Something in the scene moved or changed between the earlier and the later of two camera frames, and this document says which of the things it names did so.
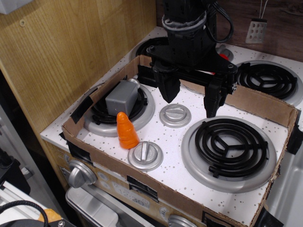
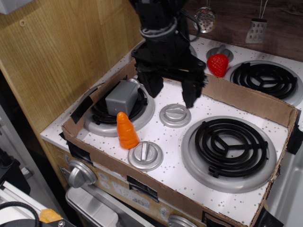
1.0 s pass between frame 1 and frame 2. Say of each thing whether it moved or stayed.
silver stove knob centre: stayed
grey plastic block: stayed
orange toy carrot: stayed
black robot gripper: moved
